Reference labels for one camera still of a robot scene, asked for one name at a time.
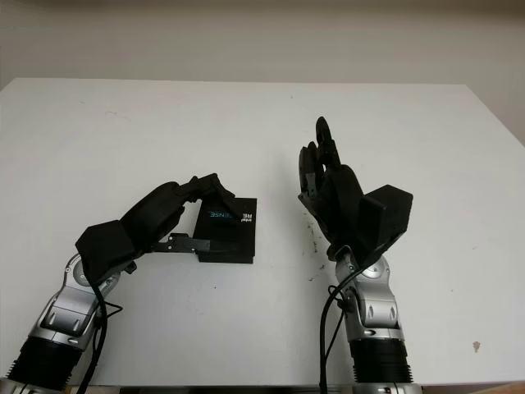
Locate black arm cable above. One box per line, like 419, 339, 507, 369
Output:
77, 282, 124, 394
318, 262, 358, 394

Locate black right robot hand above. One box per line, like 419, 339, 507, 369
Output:
297, 116, 366, 258

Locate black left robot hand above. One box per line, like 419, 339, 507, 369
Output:
118, 172, 237, 258

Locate black RealSense box lid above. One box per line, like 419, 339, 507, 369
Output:
192, 197, 258, 258

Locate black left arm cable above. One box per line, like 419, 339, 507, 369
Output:
77, 282, 124, 394

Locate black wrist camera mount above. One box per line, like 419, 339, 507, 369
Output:
358, 184, 413, 266
75, 220, 137, 285

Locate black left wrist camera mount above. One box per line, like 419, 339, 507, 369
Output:
75, 220, 137, 285

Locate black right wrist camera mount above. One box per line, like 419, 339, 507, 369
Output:
358, 184, 413, 266

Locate black camera box base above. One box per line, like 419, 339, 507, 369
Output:
198, 252, 256, 265

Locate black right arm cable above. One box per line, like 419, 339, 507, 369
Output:
318, 262, 358, 394

